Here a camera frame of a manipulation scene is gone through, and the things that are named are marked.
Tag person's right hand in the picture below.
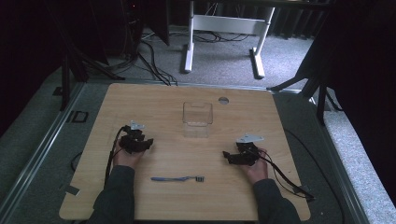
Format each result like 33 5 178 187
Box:
240 147 270 186

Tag blue toothbrush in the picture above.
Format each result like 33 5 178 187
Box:
150 175 205 184

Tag cables under white desk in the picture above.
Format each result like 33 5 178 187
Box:
192 30 250 44

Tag white desk frame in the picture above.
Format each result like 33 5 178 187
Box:
181 0 276 79

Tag left hand-held gripper cable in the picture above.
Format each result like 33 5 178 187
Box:
104 125 131 189

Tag black cable on floor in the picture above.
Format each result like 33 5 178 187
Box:
282 128 346 224

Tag black tripod stand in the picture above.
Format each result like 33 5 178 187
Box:
46 0 126 112

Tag right hand-held gripper cable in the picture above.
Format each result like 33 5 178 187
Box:
246 147 316 201

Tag black tape piece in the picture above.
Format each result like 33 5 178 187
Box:
64 184 81 197

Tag person's left hand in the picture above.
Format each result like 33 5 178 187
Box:
112 145 146 171

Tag clear plastic container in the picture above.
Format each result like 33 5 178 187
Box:
181 101 214 139

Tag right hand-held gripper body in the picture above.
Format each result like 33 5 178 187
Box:
231 133 265 167

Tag black floor cables bundle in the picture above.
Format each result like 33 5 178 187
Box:
135 38 179 87

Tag metal floor rail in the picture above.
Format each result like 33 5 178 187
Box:
0 81 86 217

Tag black metal stand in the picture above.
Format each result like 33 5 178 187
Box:
266 59 344 126

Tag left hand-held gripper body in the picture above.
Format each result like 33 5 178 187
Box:
120 120 150 154

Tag black cable loop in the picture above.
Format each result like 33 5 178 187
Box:
70 151 84 173

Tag hand-held gripper cable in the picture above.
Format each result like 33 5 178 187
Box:
104 125 131 189
246 147 316 201

